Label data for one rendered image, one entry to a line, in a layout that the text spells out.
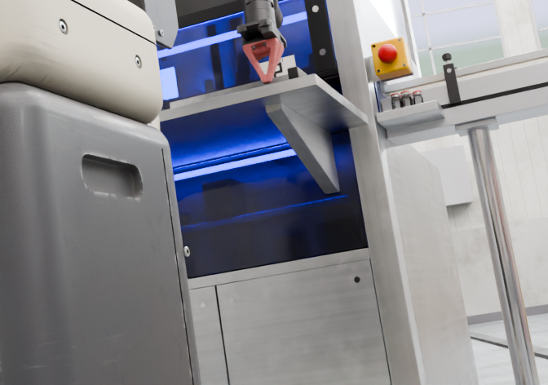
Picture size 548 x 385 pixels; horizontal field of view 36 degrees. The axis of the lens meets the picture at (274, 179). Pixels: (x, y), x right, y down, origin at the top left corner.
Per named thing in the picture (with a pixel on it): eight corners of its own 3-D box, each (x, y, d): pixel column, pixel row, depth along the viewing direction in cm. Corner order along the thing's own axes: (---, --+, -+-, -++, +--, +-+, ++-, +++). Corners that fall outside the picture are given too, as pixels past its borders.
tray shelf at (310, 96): (101, 190, 208) (100, 182, 208) (376, 130, 187) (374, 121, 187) (-28, 166, 163) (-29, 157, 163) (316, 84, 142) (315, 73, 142)
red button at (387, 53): (382, 67, 180) (378, 50, 180) (400, 63, 178) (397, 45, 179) (378, 63, 176) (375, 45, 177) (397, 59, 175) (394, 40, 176)
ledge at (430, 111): (390, 132, 192) (388, 124, 192) (447, 120, 188) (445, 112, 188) (377, 121, 179) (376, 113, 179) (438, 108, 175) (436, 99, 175)
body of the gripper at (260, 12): (288, 50, 159) (283, 15, 162) (270, 26, 150) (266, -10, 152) (255, 58, 161) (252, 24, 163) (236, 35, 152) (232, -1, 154)
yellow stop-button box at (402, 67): (382, 82, 186) (377, 51, 187) (414, 75, 184) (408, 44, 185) (375, 75, 179) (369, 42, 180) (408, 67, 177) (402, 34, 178)
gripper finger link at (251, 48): (293, 88, 156) (287, 43, 159) (280, 73, 150) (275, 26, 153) (258, 96, 158) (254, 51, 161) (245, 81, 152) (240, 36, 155)
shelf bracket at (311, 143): (326, 194, 180) (317, 135, 183) (340, 191, 180) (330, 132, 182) (276, 176, 148) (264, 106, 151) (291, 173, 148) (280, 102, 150)
